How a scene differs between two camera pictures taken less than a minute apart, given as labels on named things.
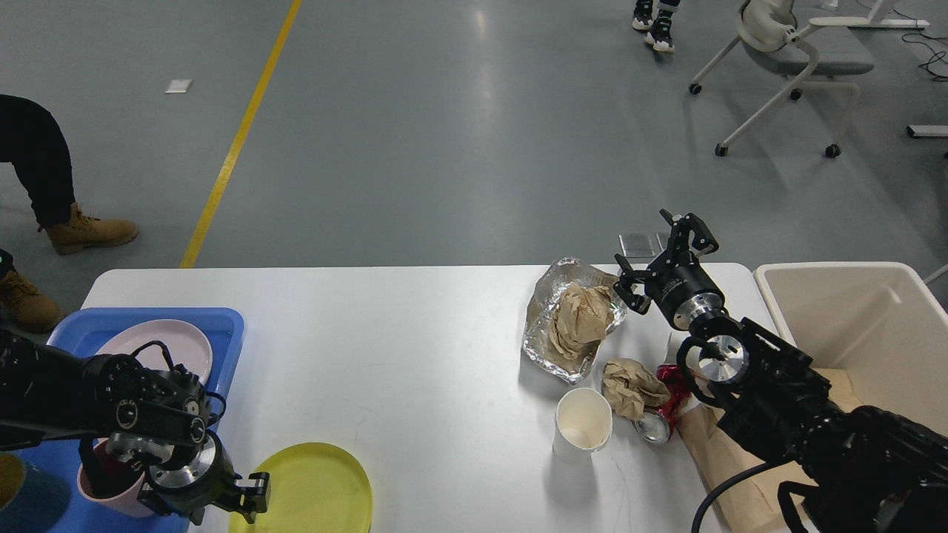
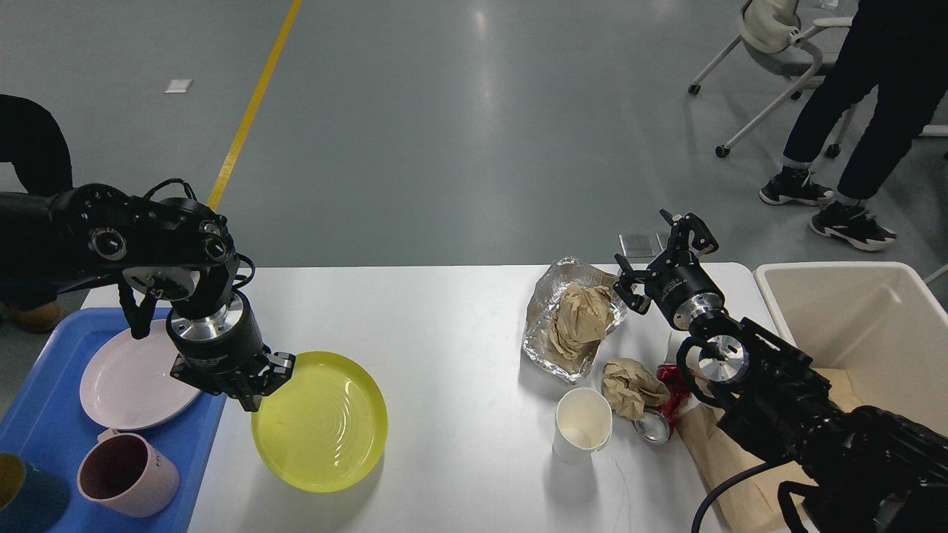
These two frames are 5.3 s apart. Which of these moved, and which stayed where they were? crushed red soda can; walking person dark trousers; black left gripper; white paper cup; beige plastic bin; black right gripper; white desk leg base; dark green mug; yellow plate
Moved: black left gripper; yellow plate; walking person dark trousers
Stayed: dark green mug; crushed red soda can; white paper cup; white desk leg base; beige plastic bin; black right gripper
